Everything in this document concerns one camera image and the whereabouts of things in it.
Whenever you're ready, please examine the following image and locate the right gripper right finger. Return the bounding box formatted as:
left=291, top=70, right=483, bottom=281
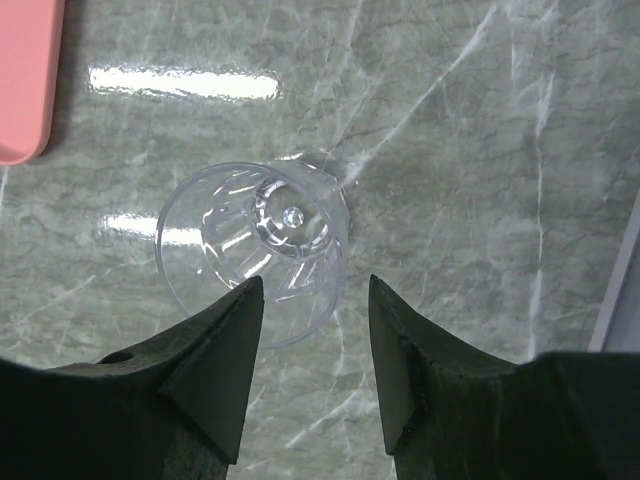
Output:
left=369, top=277, right=639, bottom=479

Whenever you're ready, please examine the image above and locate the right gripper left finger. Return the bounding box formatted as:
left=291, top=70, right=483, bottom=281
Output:
left=1, top=277, right=264, bottom=479

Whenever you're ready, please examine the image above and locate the clear glass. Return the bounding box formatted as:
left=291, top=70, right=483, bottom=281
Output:
left=155, top=159, right=349, bottom=349

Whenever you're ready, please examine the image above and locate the pink plastic tray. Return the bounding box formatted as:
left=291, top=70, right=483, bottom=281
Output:
left=0, top=0, right=65, bottom=166

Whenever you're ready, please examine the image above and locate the aluminium rail frame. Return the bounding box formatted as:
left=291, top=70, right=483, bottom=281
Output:
left=588, top=195, right=640, bottom=352

